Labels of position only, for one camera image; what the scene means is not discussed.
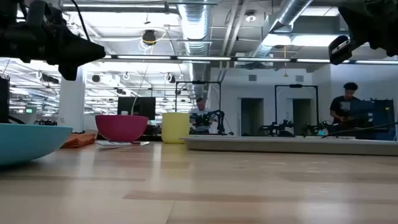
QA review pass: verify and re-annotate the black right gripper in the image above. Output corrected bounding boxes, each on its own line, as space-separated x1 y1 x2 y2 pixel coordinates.
328 0 398 65

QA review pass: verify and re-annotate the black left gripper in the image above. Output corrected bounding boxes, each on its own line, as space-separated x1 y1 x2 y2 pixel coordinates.
18 0 106 82

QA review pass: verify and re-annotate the pink plastic bowl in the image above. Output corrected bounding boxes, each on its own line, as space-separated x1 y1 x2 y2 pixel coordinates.
95 114 149 143

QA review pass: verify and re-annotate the orange cloth napkin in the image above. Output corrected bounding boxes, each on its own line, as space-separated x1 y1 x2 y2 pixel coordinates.
60 132 98 149

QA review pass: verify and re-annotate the blue plastic plate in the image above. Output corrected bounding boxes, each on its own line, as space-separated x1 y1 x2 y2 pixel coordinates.
0 123 74 167

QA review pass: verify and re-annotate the yellow plastic cup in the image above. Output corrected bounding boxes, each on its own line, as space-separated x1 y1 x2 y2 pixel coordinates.
161 112 191 145

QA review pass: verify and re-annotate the grey plastic tray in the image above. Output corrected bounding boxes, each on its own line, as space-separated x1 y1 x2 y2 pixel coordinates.
181 135 398 157

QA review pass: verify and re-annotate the black equipment box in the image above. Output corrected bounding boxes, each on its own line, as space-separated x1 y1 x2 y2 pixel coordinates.
0 76 11 124

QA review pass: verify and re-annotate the person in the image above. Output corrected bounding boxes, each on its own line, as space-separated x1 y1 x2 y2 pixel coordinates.
329 82 363 131
188 96 216 135

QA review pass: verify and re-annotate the black monitor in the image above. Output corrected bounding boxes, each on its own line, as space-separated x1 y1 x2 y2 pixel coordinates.
117 96 156 121

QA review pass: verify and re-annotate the blue cabinet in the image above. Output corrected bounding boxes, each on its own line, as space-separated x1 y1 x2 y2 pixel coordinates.
349 98 396 141

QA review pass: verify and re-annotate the thin black rod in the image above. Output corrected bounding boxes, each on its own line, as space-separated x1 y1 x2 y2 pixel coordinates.
321 122 398 139

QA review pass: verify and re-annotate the long ceiling light bar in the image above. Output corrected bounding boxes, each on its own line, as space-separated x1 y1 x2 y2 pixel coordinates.
102 55 398 65

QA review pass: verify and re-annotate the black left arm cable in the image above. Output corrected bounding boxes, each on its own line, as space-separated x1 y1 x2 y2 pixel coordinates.
70 0 91 42

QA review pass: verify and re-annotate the black ceiling camera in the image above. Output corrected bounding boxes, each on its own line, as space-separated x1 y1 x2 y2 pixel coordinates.
142 29 157 46

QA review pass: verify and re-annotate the silver round air duct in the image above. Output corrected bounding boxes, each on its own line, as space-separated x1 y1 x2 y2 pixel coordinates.
248 0 315 60
177 0 213 100

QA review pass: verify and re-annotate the black frame stand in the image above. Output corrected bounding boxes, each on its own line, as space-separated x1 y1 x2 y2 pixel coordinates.
274 83 319 135
175 80 222 135

